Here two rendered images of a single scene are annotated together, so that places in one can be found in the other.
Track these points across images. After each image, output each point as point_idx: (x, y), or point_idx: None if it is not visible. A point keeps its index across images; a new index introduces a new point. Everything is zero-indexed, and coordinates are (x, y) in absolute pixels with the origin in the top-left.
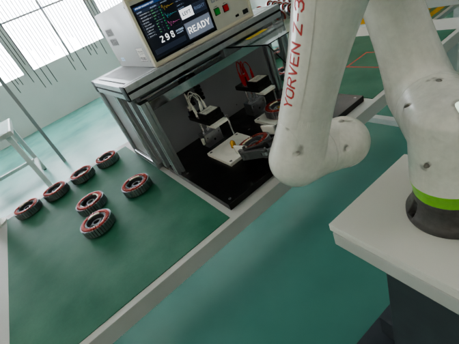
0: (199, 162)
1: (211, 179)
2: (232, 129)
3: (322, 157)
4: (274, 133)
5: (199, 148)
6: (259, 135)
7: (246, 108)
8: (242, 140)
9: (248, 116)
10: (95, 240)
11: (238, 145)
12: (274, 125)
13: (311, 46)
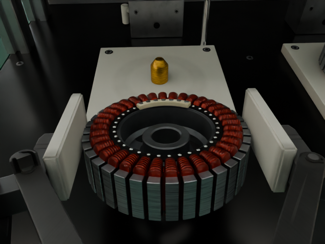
0: (69, 57)
1: (8, 129)
2: (204, 30)
3: None
4: (267, 175)
5: (118, 23)
6: (213, 121)
7: (293, 2)
8: (198, 78)
9: (283, 25)
10: None
11: (69, 112)
12: (299, 147)
13: None
